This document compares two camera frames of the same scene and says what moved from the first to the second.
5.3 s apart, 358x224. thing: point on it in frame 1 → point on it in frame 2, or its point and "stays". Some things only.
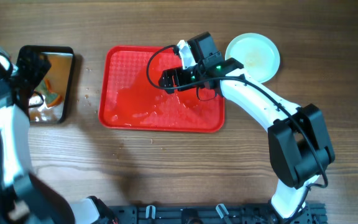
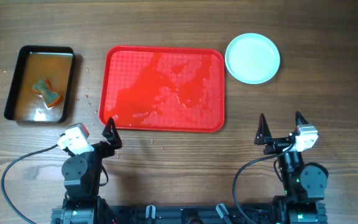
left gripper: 37,74 → 107,150
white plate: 257,53 stays
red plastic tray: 130,98 stays
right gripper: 178,72 → 263,131
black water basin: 54,89 stays
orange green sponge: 51,98 stays
